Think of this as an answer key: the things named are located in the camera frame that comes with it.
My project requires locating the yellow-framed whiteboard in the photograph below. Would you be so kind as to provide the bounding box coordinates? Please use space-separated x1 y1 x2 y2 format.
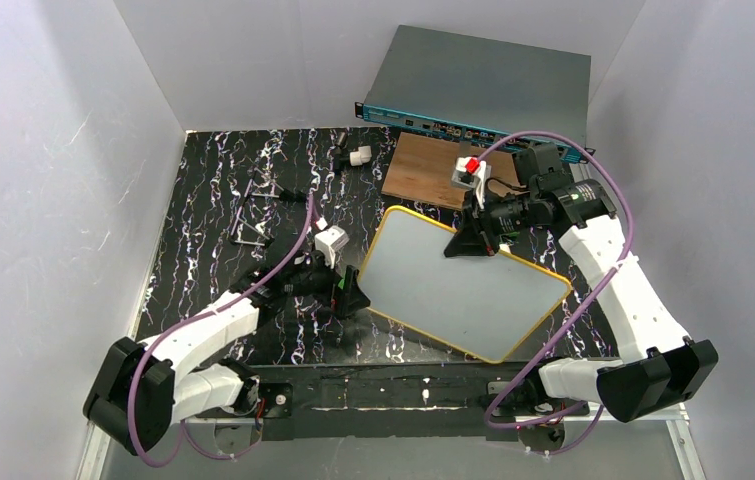
358 206 572 364

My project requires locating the black and white marker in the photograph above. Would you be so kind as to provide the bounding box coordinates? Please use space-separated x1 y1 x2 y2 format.
329 132 372 174

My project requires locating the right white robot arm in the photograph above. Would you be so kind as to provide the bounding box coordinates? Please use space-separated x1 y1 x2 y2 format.
444 144 719 423

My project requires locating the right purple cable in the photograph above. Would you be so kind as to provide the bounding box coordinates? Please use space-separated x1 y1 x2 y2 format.
476 130 637 457

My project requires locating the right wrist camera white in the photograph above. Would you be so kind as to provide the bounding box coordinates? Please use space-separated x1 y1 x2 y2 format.
450 156 491 207

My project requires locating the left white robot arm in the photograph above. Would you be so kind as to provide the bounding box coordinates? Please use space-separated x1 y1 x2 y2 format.
82 251 370 455

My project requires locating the wooden board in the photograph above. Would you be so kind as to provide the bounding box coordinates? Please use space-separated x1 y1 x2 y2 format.
382 133 483 210

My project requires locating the aluminium frame rail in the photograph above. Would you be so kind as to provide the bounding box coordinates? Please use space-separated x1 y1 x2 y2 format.
84 405 703 479

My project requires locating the teal network switch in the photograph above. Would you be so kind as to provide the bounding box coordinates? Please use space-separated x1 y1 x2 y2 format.
355 25 591 151

